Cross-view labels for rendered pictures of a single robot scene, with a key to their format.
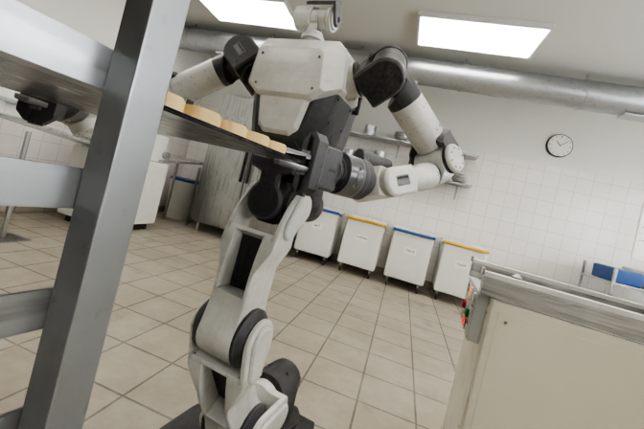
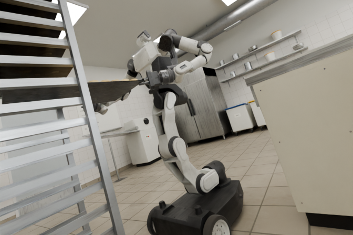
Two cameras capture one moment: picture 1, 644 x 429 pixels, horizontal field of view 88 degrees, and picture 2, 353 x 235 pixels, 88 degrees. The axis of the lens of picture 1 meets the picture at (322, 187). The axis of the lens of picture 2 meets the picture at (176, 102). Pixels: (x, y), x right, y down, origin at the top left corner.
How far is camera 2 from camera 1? 0.62 m
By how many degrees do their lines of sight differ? 22
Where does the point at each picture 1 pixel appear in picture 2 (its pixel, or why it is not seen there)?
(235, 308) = (165, 138)
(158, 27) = (78, 69)
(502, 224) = not seen: hidden behind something
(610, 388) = (312, 87)
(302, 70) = (144, 57)
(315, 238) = (240, 121)
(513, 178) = (332, 25)
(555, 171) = not seen: outside the picture
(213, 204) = (187, 132)
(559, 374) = (291, 96)
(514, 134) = (315, 4)
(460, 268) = not seen: hidden behind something
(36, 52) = (65, 82)
